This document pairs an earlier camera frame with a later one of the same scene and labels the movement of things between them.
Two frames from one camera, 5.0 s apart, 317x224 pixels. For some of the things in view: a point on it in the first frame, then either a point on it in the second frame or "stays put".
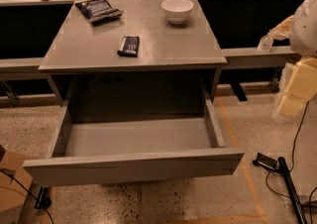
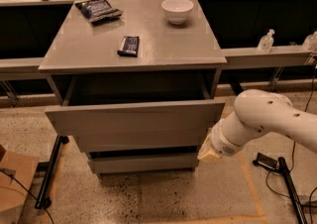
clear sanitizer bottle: (265, 44) stays put
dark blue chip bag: (97, 9) stays put
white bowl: (177, 10) stays put
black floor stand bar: (281, 168) stays put
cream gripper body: (304, 30) -> (222, 144)
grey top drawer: (126, 149) -> (135, 113)
